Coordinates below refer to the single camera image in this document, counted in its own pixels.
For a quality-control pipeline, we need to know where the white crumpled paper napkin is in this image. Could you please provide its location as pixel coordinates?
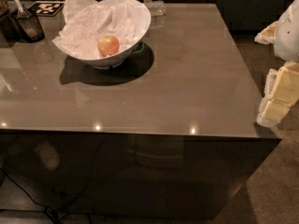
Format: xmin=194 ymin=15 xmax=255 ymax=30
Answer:
xmin=52 ymin=0 xmax=135 ymax=60

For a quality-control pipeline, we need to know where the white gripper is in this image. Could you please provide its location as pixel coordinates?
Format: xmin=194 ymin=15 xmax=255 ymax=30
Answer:
xmin=254 ymin=0 xmax=299 ymax=127

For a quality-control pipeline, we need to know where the orange red apple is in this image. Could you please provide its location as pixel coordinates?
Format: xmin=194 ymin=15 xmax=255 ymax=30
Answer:
xmin=97 ymin=35 xmax=120 ymax=57

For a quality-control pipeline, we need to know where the black container with scoop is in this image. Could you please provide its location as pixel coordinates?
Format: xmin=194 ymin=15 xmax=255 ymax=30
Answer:
xmin=11 ymin=0 xmax=45 ymax=43

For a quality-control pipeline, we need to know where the green ring under bowl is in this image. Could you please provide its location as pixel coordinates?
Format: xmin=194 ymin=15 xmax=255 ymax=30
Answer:
xmin=130 ymin=41 xmax=146 ymax=55

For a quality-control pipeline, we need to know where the clear plastic container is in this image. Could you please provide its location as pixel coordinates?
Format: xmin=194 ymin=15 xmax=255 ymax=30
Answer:
xmin=145 ymin=0 xmax=165 ymax=17

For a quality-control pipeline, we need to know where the white bowl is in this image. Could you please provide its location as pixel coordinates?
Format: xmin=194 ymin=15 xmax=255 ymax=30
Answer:
xmin=64 ymin=0 xmax=151 ymax=69

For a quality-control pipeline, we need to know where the black floor cable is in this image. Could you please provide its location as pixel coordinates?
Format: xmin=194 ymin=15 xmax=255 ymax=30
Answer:
xmin=0 ymin=166 xmax=94 ymax=224

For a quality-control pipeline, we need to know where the black white marker tag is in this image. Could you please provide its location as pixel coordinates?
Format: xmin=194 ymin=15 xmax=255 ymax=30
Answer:
xmin=29 ymin=1 xmax=64 ymax=17

